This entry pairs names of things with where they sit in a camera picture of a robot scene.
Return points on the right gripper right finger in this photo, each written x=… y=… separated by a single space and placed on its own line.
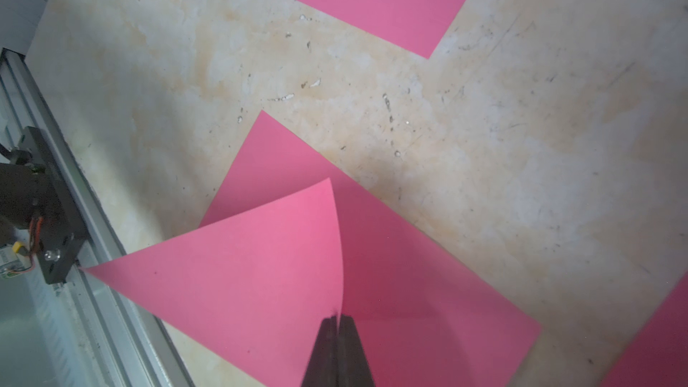
x=352 y=366

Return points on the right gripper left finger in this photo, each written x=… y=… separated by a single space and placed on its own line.
x=322 y=369

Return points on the pink square paper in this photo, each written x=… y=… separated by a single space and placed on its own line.
x=657 y=356

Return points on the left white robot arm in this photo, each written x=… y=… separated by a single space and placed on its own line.
x=24 y=187

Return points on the front aluminium rail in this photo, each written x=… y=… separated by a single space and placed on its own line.
x=80 y=332

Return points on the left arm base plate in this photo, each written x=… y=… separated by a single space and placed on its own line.
x=63 y=231

